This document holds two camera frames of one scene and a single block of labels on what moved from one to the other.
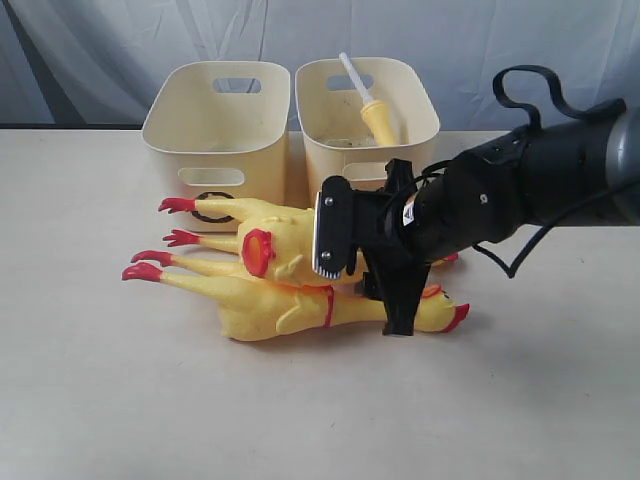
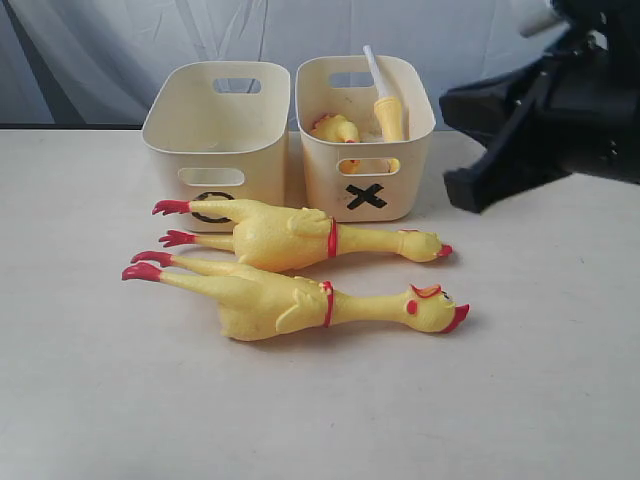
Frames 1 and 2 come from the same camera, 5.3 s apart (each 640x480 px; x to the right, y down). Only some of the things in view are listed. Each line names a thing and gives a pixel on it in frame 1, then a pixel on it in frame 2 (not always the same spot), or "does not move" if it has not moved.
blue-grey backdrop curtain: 96,64 does not move
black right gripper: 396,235 -> 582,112
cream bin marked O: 219,131 does not move
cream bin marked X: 337,139 does not move
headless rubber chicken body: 280,246 -> 337,128
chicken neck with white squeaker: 374,112 -> 388,109
